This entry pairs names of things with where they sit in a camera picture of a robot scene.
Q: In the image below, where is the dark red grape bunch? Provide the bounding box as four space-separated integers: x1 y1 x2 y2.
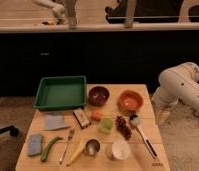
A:
115 116 132 140

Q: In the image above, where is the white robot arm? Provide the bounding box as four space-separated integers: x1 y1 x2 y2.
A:
152 62 199 125

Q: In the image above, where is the green plastic tray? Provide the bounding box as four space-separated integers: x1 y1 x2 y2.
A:
34 76 87 111

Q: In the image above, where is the orange bowl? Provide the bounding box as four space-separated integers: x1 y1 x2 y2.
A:
118 90 143 111

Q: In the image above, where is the white paper cup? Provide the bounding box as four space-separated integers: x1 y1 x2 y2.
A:
105 139 131 160

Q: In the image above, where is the green apple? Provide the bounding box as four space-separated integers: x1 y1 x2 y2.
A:
99 118 113 134

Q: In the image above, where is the small orange fruit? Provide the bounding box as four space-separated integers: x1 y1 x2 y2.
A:
91 110 103 121

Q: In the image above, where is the dark red bowl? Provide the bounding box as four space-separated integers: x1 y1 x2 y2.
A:
88 86 110 106

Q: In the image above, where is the small metal cup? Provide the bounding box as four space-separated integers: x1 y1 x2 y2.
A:
85 139 100 156

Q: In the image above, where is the dark chocolate bar box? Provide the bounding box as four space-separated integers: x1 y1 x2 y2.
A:
73 109 91 129

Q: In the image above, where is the yellow banana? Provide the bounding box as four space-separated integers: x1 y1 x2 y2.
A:
67 140 85 166

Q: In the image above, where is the grey folded cloth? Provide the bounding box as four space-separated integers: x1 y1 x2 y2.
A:
44 114 69 131

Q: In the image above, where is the green cucumber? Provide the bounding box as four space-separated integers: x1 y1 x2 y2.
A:
40 136 63 162

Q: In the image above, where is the blue sponge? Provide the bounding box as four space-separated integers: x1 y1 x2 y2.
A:
27 134 43 157

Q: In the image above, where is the black object at left edge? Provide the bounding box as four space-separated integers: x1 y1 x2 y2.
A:
0 125 19 137

